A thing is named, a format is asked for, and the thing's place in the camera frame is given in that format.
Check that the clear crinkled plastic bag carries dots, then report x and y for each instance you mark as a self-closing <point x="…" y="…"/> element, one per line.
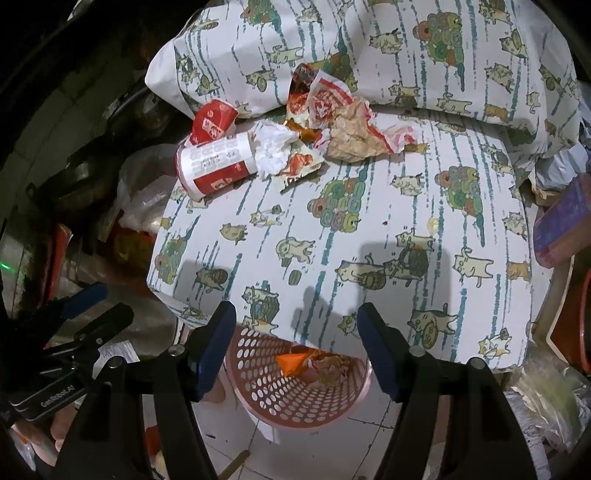
<point x="549" y="397"/>

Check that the dark metal pan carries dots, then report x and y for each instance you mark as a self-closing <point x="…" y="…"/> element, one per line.
<point x="90" y="173"/>

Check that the pink perforated waste basket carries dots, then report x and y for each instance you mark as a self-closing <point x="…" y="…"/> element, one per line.
<point x="277" y="397"/>

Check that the red cardboard box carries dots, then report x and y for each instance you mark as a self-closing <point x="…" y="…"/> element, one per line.
<point x="60" y="249"/>

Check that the purple plastic container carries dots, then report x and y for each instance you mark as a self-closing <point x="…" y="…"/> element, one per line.
<point x="563" y="221"/>

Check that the grey plastic bag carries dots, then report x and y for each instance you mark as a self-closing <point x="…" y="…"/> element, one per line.
<point x="568" y="164"/>

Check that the red printed plastic packet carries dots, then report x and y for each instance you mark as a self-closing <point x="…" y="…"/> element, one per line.
<point x="300" y="99"/>

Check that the large red white paper cup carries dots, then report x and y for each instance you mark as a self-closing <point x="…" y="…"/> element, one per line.
<point x="212" y="166"/>

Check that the orange plastic wrapper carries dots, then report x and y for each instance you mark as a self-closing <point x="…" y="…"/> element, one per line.
<point x="291" y="362"/>

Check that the orange sauce packet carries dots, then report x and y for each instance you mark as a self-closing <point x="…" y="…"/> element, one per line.
<point x="304" y="134"/>

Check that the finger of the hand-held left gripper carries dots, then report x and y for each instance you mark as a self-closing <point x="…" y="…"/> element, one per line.
<point x="85" y="297"/>
<point x="106" y="325"/>

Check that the small red paper cup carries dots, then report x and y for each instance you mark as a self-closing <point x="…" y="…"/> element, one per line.
<point x="212" y="120"/>

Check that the yellow plastic bag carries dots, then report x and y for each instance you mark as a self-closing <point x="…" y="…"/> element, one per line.
<point x="134" y="247"/>

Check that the red printed paper sheet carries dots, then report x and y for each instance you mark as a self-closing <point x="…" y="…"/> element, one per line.
<point x="300" y="164"/>

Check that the cat printed pillow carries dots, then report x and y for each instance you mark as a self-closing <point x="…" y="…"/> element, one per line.
<point x="415" y="60"/>

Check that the red white paper wrapper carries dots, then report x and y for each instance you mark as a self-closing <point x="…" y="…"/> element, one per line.
<point x="330" y="97"/>

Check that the person's left hand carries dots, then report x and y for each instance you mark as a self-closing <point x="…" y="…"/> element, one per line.
<point x="62" y="427"/>

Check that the steel pot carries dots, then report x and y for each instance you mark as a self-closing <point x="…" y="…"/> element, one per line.
<point x="138" y="110"/>

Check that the brown paper wrapper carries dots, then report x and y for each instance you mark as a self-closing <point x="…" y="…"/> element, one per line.
<point x="355" y="138"/>

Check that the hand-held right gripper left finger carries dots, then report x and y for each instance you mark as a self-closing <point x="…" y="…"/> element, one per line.
<point x="217" y="350"/>

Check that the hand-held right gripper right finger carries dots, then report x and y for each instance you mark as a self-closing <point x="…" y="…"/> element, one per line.
<point x="378" y="355"/>

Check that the red plastic basin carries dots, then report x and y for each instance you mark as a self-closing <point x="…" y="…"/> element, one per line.
<point x="582" y="323"/>

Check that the cat printed bed sheet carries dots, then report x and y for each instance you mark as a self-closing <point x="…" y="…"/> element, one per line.
<point x="323" y="221"/>

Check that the white tissue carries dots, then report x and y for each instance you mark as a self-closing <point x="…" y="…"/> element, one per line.
<point x="270" y="147"/>

